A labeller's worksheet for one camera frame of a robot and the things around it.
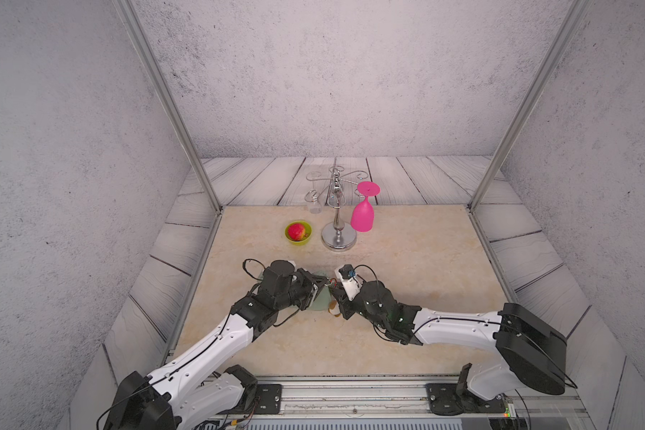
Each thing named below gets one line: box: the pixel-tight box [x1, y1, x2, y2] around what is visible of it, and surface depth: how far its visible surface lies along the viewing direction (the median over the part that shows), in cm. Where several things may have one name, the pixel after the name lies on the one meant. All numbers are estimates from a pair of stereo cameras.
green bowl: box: [283, 220, 313, 247], surface depth 109 cm
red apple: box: [287, 223, 306, 241], surface depth 107 cm
